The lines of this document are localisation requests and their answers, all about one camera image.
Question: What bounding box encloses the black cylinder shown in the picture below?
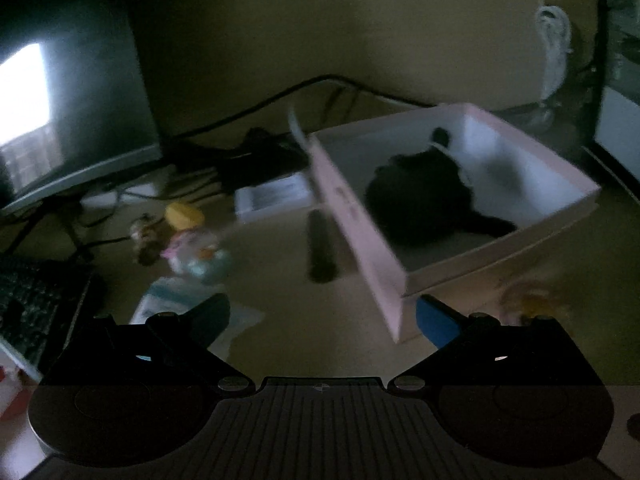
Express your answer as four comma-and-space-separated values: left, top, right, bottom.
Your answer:
306, 208, 342, 283

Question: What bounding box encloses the pink cardboard box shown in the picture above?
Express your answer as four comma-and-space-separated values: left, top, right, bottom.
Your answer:
287, 102, 603, 346

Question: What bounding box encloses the computer monitor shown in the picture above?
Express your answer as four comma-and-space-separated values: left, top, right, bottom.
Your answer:
0, 0, 166, 216

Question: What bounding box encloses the black keyboard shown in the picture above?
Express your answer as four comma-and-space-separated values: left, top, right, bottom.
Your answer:
0, 252, 96, 381

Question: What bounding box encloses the black monitor stand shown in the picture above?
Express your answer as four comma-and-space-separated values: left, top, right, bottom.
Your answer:
0, 194, 97, 263

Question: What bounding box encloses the black cloth bundle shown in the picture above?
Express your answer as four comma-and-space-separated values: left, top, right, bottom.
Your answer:
362, 127, 518, 248

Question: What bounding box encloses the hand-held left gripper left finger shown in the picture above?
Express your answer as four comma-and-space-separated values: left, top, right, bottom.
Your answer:
47, 294, 251, 396

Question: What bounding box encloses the small brown figurine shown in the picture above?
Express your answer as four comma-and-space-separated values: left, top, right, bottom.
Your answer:
129, 213, 163, 267

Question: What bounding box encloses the yellow-haired doll figure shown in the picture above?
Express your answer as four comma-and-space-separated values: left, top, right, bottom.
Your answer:
161, 202, 233, 287

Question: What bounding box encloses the black power adapter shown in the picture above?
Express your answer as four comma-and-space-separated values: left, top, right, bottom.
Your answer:
220, 127, 308, 192

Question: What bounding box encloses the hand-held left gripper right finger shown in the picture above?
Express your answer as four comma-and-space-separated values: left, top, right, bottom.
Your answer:
390, 296, 603, 396

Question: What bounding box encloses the red white packet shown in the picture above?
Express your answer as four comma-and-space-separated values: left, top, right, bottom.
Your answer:
0, 355, 32, 418

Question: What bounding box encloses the black cable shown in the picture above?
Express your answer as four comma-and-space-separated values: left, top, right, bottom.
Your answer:
325, 82, 362, 128
167, 75, 437, 143

